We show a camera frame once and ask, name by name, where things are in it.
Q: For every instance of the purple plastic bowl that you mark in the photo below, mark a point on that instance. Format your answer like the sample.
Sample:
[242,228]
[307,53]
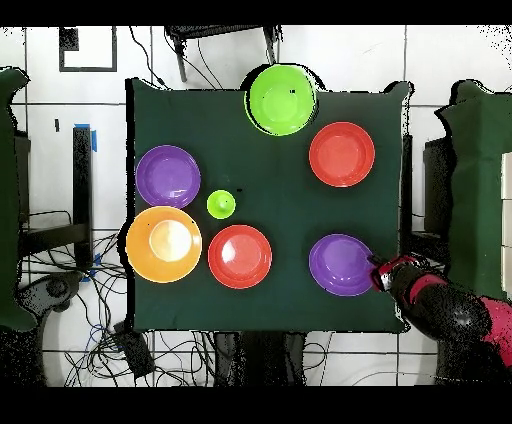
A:
[168,176]
[340,266]

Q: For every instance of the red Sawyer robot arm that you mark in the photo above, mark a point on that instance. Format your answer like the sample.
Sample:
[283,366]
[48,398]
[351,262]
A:
[448,312]

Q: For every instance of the black metal frame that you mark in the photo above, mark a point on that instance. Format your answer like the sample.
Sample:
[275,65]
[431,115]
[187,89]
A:
[438,184]
[82,180]

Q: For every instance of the green plastic bowl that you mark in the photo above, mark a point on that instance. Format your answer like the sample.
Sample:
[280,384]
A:
[282,100]

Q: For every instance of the blue tape strip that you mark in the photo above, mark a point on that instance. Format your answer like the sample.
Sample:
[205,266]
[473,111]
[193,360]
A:
[94,142]

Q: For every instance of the white box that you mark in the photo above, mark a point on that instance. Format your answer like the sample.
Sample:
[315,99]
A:
[508,224]

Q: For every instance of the black power adapter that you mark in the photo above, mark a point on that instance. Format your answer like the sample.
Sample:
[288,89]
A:
[134,352]

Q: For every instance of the dark green tablecloth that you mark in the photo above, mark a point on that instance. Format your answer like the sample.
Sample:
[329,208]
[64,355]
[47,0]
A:
[192,116]

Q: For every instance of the black camera stand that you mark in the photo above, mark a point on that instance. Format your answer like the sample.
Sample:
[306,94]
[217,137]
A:
[180,64]

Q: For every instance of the black square floor frame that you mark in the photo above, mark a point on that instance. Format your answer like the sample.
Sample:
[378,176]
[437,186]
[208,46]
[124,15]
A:
[68,40]

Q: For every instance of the orange-red plastic bowl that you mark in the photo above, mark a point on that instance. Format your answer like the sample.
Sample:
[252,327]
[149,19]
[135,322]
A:
[342,154]
[240,256]

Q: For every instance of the large orange plastic bowl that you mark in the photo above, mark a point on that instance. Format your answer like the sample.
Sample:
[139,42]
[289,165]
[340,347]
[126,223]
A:
[160,244]

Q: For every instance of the neighbouring green table cloth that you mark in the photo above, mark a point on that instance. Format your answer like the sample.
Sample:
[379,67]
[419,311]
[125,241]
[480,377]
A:
[8,200]
[476,200]

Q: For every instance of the green plastic cup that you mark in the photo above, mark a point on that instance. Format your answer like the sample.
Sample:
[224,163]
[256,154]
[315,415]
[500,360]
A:
[220,204]

